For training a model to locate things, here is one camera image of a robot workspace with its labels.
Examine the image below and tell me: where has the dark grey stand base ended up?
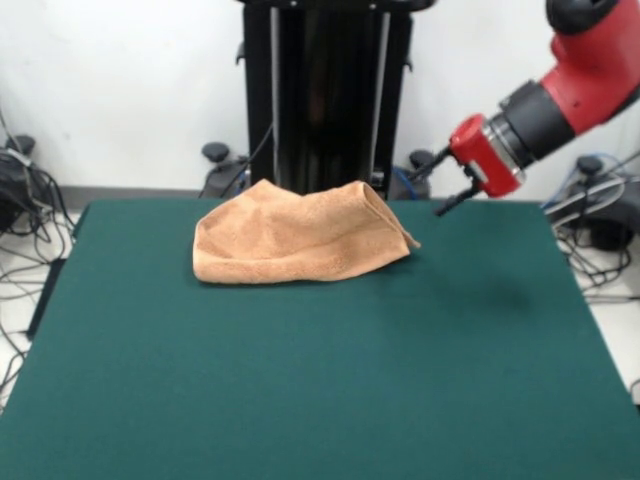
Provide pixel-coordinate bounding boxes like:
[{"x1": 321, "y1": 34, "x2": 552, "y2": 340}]
[
  {"x1": 544, "y1": 154, "x2": 640, "y2": 251},
  {"x1": 0, "y1": 134, "x2": 56, "y2": 236}
]

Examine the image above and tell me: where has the short blue cable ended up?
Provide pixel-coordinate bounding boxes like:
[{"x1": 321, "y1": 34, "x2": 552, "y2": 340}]
[{"x1": 391, "y1": 167, "x2": 416, "y2": 199}]

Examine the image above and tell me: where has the tan terry towel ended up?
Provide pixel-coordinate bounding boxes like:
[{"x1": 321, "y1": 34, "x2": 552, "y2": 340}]
[{"x1": 193, "y1": 178, "x2": 422, "y2": 285}]

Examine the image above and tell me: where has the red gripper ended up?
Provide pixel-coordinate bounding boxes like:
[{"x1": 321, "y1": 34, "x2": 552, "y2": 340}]
[{"x1": 412, "y1": 113, "x2": 527, "y2": 218}]

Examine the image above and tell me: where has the black cable bundle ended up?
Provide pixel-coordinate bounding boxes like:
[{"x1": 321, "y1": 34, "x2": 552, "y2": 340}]
[
  {"x1": 549, "y1": 224, "x2": 640, "y2": 304},
  {"x1": 0, "y1": 164, "x2": 76, "y2": 401}
]

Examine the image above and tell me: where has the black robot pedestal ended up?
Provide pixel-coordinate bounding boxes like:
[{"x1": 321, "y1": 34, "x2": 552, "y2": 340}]
[{"x1": 199, "y1": 0, "x2": 436, "y2": 201}]

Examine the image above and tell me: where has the dark green table cloth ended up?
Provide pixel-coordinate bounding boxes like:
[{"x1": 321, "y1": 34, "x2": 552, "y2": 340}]
[{"x1": 0, "y1": 198, "x2": 640, "y2": 480}]

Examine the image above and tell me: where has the black pedestal cable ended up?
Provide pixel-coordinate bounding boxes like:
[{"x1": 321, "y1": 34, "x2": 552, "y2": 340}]
[{"x1": 227, "y1": 124, "x2": 276, "y2": 199}]

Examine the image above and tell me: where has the long blue cable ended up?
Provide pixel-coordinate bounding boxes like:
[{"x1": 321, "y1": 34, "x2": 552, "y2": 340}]
[{"x1": 541, "y1": 152, "x2": 631, "y2": 211}]

